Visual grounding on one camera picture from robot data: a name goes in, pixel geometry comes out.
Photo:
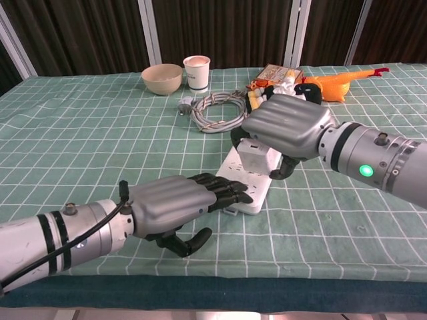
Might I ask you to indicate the green checked tablecloth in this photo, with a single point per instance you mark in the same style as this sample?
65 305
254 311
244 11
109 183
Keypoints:
83 133

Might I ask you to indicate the white power strip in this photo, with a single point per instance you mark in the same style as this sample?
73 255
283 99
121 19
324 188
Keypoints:
257 193

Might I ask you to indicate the black and white plush doll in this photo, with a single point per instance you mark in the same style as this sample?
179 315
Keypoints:
308 92

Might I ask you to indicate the small printed cardboard box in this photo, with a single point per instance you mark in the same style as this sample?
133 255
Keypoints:
275 72

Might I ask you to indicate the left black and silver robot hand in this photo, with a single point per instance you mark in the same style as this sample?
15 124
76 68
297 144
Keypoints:
166 203

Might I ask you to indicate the white paper cup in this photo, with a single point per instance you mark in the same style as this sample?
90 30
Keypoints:
197 76

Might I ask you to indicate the beige bowl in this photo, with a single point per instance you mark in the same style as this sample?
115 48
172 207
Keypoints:
161 81

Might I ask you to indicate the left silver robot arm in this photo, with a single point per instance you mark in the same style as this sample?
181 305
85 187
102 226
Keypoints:
26 246

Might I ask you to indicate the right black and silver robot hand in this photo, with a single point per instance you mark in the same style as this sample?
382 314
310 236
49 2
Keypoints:
287 123

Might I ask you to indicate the white charger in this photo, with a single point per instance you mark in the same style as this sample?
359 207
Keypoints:
255 158

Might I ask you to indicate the aluminium frame post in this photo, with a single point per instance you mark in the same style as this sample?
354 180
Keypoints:
16 46
150 33
297 33
357 33

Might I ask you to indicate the yellow rubber chicken toy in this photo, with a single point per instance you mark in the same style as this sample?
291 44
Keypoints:
333 87

